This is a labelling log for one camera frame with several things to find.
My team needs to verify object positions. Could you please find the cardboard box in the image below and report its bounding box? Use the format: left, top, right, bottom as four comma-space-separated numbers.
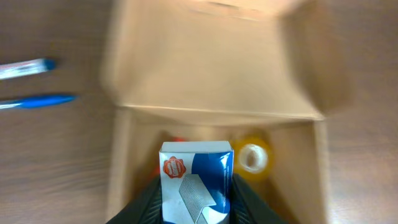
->
101, 0, 350, 223

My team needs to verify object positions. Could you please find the blue white staples box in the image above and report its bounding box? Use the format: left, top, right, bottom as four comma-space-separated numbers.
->
159, 141, 234, 224

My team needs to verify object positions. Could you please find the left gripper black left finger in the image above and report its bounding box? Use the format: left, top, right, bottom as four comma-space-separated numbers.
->
106, 175, 162, 224

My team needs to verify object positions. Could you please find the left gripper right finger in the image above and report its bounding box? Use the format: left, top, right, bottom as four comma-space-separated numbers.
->
229, 174, 287, 224

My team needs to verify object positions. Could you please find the blue whiteboard marker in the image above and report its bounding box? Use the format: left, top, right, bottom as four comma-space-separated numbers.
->
1, 58, 57, 80

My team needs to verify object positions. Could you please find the yellow adhesive tape roll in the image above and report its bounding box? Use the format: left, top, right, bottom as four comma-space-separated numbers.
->
230, 136, 274, 182

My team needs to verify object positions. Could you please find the red black stapler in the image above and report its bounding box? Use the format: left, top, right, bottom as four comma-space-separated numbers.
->
149, 136, 187, 181

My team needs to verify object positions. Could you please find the blue ballpoint pen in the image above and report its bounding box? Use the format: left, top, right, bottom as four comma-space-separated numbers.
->
1, 94, 76, 110

